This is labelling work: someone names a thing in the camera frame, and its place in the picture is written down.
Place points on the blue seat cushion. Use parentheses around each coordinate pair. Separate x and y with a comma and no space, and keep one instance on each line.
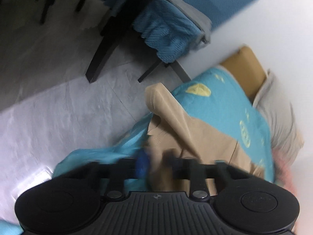
(220,0)

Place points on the black chair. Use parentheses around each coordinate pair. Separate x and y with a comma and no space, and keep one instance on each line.
(46,2)
(107,46)

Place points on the blue knitted towel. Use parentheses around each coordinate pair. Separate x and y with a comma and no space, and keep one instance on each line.
(166,29)

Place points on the mustard yellow cloth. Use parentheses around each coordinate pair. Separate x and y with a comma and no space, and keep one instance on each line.
(247,66)

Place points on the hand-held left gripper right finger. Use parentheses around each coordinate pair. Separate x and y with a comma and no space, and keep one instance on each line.
(171,161)

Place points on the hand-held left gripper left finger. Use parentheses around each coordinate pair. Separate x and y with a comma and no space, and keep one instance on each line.
(142,164)

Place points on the blue printed blanket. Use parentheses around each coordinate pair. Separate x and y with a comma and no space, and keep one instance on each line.
(220,102)

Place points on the pink cloth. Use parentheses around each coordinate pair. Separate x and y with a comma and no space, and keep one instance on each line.
(286,169)

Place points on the light grey cloth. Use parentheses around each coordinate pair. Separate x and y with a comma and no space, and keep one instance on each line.
(276,112)

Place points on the tan pants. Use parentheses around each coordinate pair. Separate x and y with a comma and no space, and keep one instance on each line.
(195,132)

